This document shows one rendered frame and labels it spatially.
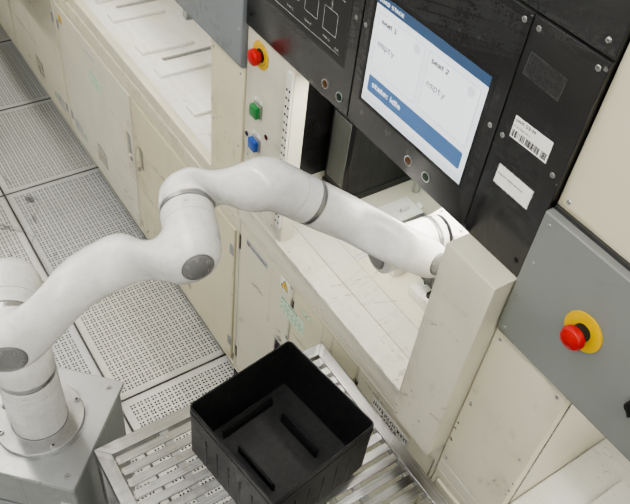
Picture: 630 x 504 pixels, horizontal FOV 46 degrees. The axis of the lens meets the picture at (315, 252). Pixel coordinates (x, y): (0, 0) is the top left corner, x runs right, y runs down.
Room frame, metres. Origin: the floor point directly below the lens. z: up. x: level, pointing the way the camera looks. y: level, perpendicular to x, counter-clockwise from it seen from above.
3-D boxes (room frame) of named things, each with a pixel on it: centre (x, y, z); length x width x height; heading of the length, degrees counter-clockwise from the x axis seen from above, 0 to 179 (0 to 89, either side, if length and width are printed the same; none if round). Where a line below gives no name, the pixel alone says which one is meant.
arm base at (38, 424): (0.84, 0.55, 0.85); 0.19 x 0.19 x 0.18
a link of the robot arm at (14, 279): (0.87, 0.56, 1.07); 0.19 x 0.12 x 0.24; 20
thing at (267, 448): (0.83, 0.02, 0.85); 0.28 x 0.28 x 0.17; 48
